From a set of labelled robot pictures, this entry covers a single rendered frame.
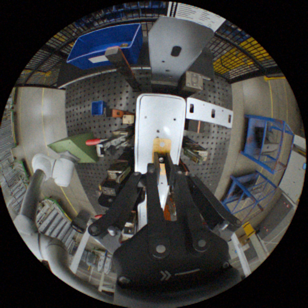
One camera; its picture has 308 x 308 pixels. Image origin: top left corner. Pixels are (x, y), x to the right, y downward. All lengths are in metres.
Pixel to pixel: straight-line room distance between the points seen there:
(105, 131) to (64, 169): 0.47
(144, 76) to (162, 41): 0.59
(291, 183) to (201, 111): 7.83
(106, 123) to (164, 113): 0.52
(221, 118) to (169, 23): 0.48
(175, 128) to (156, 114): 0.11
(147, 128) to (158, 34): 0.37
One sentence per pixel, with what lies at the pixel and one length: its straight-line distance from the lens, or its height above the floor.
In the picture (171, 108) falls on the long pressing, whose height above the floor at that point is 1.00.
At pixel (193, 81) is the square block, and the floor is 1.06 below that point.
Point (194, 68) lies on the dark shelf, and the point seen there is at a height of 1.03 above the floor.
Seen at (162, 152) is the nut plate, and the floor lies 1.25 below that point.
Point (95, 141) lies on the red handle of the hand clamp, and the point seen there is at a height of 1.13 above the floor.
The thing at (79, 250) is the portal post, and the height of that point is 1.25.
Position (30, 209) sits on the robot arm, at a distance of 0.63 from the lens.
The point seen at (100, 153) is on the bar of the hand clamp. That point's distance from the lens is 0.29.
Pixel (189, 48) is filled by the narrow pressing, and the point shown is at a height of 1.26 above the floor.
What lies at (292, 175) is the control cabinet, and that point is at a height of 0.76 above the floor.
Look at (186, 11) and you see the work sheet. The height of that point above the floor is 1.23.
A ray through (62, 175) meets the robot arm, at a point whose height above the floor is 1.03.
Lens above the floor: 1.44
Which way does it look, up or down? 69 degrees down
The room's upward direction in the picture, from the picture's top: 177 degrees counter-clockwise
